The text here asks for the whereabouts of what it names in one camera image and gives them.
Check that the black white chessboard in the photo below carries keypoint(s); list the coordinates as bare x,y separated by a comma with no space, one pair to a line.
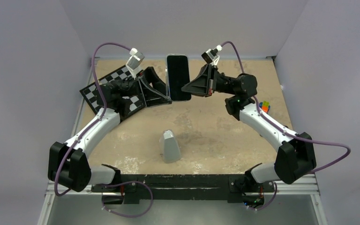
121,91

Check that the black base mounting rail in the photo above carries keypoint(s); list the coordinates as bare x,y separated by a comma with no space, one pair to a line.
209,187

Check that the black smartphone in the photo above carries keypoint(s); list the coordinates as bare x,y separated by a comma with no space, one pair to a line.
178,77

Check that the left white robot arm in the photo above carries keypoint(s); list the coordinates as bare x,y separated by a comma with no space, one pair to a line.
68,162

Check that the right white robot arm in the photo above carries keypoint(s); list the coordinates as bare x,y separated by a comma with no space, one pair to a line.
295,152

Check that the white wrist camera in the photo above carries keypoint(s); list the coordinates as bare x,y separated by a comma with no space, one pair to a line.
134,62
211,56

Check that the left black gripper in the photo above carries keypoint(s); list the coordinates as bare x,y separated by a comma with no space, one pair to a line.
155,95

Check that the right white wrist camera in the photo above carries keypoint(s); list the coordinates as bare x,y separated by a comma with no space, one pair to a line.
211,56

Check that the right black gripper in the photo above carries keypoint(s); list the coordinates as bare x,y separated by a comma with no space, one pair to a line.
200,86

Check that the grey tapered block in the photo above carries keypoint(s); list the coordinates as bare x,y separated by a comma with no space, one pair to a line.
170,150

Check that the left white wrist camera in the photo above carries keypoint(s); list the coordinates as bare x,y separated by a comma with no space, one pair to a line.
134,62

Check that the colourful toy car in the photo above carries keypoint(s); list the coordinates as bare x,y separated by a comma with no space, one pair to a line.
265,106

